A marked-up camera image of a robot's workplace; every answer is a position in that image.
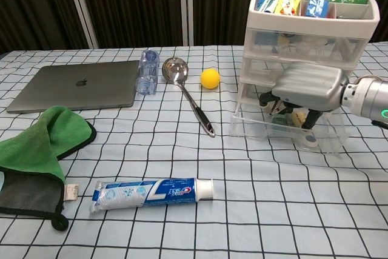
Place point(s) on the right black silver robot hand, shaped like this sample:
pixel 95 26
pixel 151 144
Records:
pixel 312 86

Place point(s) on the clear bottom drawer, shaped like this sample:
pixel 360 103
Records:
pixel 257 127

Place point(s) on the clear drawer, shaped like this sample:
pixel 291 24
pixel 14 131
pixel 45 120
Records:
pixel 260 69
pixel 257 127
pixel 309 43

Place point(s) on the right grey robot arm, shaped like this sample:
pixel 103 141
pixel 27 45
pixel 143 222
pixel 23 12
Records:
pixel 366 96

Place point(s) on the clear top drawer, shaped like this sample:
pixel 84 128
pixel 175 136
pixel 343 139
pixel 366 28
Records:
pixel 309 43

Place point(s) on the dark object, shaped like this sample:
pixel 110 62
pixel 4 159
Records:
pixel 279 120

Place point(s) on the clear middle drawer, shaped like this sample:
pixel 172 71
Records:
pixel 260 69

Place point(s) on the clear plastic drawer unit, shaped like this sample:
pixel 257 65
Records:
pixel 303 20

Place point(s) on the small beige block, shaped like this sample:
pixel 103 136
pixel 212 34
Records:
pixel 298 119

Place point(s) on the small white round case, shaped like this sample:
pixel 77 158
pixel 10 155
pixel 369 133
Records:
pixel 311 141

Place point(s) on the blue plastic packet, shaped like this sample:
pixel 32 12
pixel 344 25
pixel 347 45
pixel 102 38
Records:
pixel 316 5

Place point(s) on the yellow snack packet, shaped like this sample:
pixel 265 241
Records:
pixel 288 2

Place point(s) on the blue eraser block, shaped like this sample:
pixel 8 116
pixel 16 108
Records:
pixel 262 1

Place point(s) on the yellow ball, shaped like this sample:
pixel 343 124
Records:
pixel 210 79

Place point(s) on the blue checked tablecloth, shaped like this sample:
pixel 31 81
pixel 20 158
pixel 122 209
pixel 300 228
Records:
pixel 242 195

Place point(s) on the clear plastic water bottle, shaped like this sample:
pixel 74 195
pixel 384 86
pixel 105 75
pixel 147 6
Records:
pixel 147 74

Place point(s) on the blue white toothpaste tube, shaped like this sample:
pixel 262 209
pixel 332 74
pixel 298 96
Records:
pixel 157 193

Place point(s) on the black folding screen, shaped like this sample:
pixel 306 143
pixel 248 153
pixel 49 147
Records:
pixel 136 4

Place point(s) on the grey closed laptop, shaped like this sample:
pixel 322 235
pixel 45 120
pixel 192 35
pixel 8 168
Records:
pixel 75 87

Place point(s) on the green grey microfibre cloth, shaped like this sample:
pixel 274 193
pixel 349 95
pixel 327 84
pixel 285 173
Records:
pixel 30 150

